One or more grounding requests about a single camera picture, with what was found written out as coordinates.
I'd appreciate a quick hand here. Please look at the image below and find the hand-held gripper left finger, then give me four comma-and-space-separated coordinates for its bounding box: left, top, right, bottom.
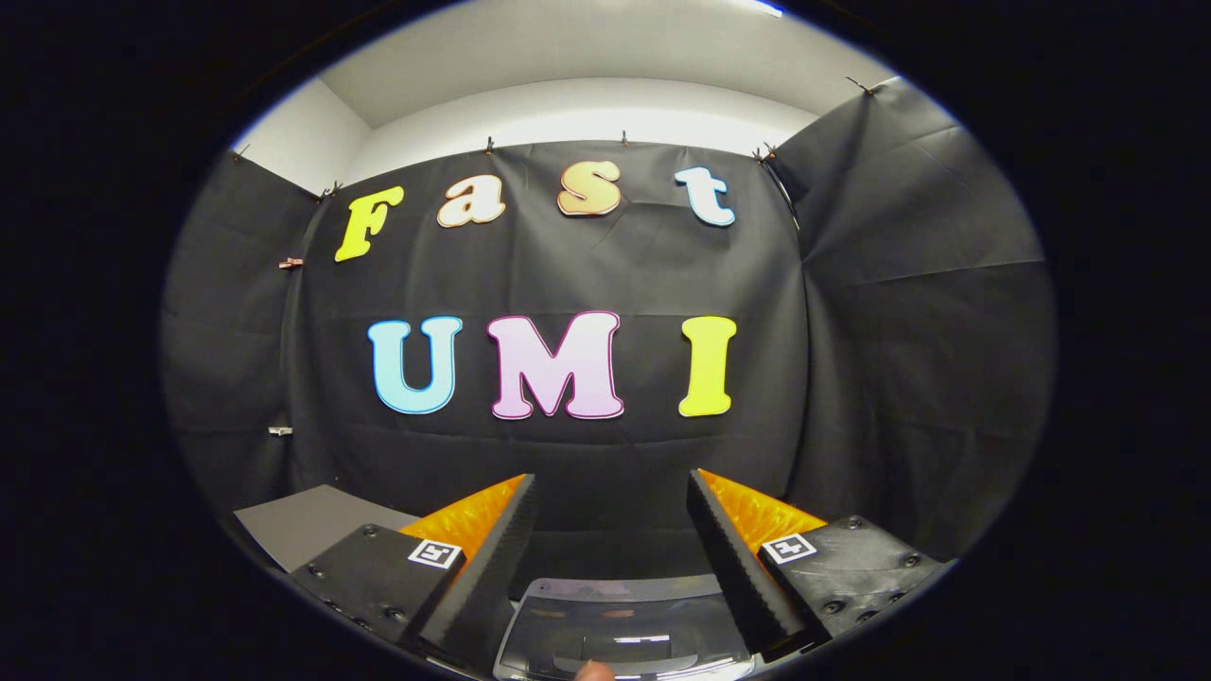
289, 473, 537, 674

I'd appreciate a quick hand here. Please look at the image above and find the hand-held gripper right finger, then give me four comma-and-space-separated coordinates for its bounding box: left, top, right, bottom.
687, 468, 947, 663

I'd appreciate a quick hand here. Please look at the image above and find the transparent washing machine lid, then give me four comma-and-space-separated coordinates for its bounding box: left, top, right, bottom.
492, 574, 763, 681

